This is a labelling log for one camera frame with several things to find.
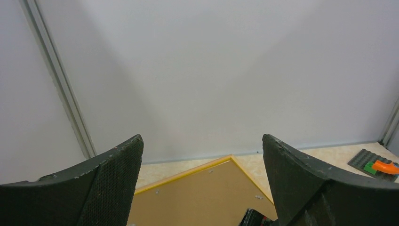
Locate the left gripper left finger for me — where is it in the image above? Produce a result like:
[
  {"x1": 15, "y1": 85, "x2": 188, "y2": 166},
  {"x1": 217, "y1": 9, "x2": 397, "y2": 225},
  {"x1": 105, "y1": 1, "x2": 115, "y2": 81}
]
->
[{"x1": 0, "y1": 135, "x2": 144, "y2": 226}]

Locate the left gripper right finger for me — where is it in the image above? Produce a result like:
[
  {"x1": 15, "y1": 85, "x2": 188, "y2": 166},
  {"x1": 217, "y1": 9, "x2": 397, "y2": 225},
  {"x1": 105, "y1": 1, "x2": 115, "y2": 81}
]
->
[{"x1": 262, "y1": 134, "x2": 399, "y2": 226}]

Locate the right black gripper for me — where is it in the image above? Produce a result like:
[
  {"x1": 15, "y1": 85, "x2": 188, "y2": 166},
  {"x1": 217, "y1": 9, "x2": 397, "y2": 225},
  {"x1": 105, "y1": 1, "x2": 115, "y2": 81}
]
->
[{"x1": 239, "y1": 209, "x2": 274, "y2": 226}]

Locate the brown cardboard backing board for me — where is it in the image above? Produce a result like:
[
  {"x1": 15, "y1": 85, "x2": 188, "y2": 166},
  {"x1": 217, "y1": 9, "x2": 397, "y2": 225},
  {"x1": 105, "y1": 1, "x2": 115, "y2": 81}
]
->
[{"x1": 128, "y1": 160, "x2": 277, "y2": 226}]

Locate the yellow wooden picture frame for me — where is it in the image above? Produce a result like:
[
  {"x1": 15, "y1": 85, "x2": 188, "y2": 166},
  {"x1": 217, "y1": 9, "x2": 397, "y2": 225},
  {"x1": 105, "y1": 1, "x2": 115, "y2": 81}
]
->
[{"x1": 135, "y1": 153, "x2": 274, "y2": 203}]

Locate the green block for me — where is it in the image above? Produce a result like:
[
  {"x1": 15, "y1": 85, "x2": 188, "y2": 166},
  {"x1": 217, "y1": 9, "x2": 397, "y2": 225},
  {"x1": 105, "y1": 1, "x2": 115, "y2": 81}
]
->
[{"x1": 363, "y1": 161, "x2": 377, "y2": 175}]

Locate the grey building block plate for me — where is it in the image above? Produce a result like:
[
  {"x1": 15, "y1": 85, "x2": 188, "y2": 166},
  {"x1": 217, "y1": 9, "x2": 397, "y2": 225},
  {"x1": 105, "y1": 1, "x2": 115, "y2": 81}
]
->
[{"x1": 347, "y1": 149, "x2": 399, "y2": 182}]

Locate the orange curved block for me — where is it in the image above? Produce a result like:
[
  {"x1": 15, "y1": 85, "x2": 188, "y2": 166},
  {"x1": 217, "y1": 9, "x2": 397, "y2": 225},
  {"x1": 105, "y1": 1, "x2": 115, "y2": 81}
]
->
[{"x1": 372, "y1": 160, "x2": 399, "y2": 175}]

